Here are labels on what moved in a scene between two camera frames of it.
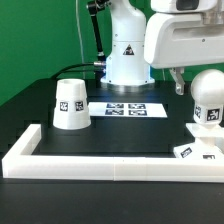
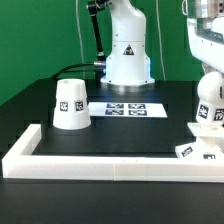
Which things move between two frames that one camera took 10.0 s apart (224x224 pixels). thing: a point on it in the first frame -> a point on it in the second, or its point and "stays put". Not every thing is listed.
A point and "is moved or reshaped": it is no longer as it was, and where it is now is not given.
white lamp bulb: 207,93 is moved or reshaped
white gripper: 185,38 -> 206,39
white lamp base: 209,143 stays put
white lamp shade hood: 71,110 stays put
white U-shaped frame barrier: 19,163 stays put
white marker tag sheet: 127,110 stays put
